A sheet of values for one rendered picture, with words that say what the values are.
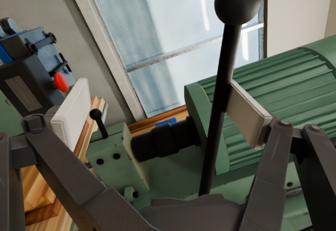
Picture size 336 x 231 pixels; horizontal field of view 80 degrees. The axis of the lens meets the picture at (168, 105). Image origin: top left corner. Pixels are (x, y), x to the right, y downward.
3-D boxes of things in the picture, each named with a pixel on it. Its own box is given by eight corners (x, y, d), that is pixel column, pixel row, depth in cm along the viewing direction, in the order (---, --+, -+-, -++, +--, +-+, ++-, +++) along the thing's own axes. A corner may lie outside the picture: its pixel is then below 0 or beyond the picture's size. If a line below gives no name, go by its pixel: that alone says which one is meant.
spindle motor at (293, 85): (175, 73, 42) (319, 24, 41) (194, 135, 51) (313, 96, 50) (198, 118, 27) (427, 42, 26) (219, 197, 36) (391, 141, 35)
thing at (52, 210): (66, 126, 50) (86, 119, 50) (69, 131, 51) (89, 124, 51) (17, 221, 29) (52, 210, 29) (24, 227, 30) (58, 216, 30)
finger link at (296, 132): (284, 140, 13) (326, 139, 13) (248, 102, 17) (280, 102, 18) (277, 158, 14) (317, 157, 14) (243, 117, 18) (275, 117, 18)
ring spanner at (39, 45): (50, 31, 36) (52, 31, 36) (56, 42, 37) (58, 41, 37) (23, 44, 28) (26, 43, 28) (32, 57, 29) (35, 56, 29)
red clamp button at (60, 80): (56, 71, 31) (62, 68, 31) (66, 87, 33) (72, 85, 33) (48, 78, 29) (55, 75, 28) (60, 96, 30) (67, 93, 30)
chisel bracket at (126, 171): (84, 133, 40) (124, 120, 40) (114, 179, 47) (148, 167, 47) (74, 161, 33) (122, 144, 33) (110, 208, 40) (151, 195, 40)
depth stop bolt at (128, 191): (87, 199, 39) (135, 184, 39) (92, 205, 40) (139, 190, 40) (85, 209, 37) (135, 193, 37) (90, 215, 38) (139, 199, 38)
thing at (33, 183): (48, 115, 45) (74, 106, 45) (53, 121, 46) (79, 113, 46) (-22, 215, 25) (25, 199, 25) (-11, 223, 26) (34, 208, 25)
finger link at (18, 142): (47, 171, 11) (-12, 174, 11) (72, 121, 16) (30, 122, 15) (41, 151, 11) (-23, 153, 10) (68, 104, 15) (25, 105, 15)
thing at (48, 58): (20, 31, 35) (50, 21, 35) (56, 86, 40) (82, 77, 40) (-34, 50, 24) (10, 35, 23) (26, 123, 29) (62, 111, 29)
